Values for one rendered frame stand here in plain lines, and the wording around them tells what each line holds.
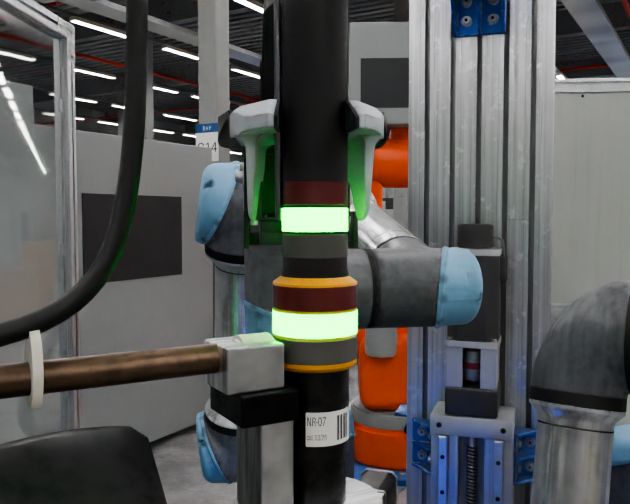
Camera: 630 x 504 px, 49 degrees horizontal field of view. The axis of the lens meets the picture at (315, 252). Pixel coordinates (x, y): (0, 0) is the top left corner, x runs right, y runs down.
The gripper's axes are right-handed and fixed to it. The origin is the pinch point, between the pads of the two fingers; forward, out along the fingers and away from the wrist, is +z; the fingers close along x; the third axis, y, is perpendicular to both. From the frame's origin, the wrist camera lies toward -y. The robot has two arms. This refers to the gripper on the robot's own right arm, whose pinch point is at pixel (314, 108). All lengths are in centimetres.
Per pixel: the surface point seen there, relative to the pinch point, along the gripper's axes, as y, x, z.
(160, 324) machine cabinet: 81, 66, -445
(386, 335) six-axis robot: 79, -78, -374
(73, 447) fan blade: 19.8, 14.3, -10.6
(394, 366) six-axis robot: 99, -84, -379
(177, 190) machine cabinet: -11, 55, -460
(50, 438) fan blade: 19.1, 15.6, -10.4
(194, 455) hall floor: 166, 42, -421
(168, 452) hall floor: 166, 59, -429
